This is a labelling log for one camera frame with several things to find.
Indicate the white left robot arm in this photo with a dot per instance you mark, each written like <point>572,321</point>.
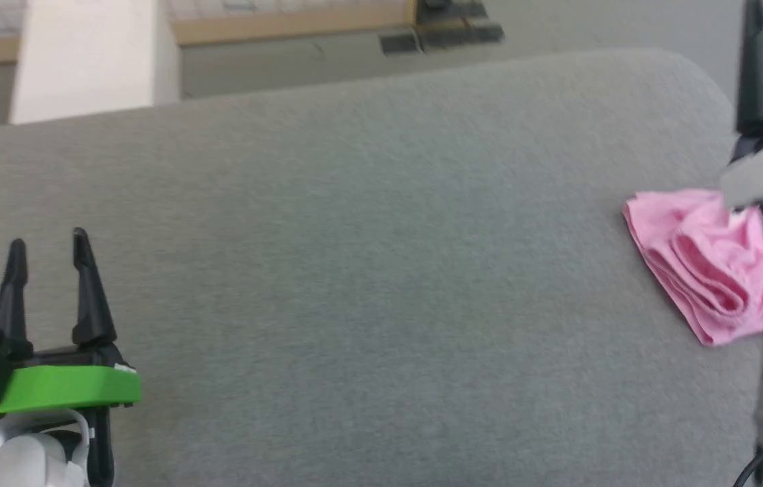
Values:
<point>33,460</point>

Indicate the black floor stand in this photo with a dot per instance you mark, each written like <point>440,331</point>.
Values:
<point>442,30</point>

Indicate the wooden ledge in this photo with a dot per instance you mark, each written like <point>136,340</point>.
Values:
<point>287,26</point>

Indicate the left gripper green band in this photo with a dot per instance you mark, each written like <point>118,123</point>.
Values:
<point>63,389</point>

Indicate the grey fabric sofa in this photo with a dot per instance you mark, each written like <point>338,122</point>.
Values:
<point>368,270</point>

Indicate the pink garment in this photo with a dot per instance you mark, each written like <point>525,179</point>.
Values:
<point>699,264</point>

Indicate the white pillar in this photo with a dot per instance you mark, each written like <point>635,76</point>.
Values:
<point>90,54</point>

